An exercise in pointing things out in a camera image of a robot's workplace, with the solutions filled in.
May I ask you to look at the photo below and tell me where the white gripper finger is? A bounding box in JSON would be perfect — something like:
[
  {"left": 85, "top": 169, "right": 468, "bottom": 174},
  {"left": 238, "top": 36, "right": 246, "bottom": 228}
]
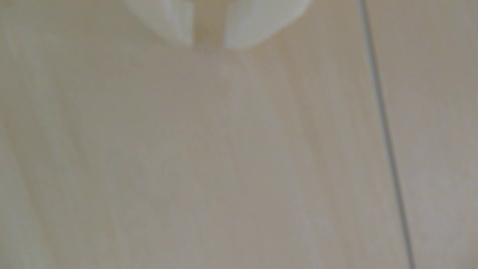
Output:
[
  {"left": 223, "top": 0, "right": 313, "bottom": 50},
  {"left": 121, "top": 0, "right": 193, "bottom": 47}
]

